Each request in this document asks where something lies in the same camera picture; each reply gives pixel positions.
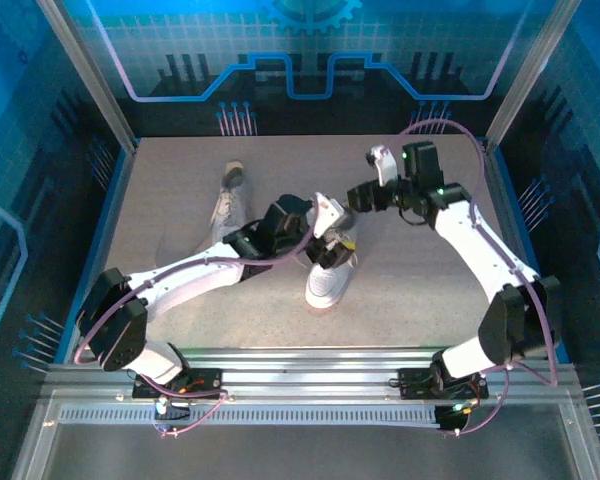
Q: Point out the white sneaker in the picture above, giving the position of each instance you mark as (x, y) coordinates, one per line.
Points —
(325, 287)
(230, 205)

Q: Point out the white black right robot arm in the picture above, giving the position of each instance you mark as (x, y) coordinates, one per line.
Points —
(480, 250)

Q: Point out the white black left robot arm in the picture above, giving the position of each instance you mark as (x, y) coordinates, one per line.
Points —
(190, 272)

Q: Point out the black controller box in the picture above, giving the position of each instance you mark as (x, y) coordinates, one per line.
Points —
(450, 417)
(172, 412)

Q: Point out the aluminium side rail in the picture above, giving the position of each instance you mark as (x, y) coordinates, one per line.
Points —
(114, 200)
(510, 225)

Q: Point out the aluminium front rail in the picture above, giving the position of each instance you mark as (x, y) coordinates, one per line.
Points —
(305, 375)

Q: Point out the aluminium corner post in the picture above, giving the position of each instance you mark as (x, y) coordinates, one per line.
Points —
(530, 75)
(90, 80)

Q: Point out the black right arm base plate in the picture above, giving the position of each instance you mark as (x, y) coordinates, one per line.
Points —
(415, 382)

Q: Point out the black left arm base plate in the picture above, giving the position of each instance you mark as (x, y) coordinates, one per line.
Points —
(207, 378)

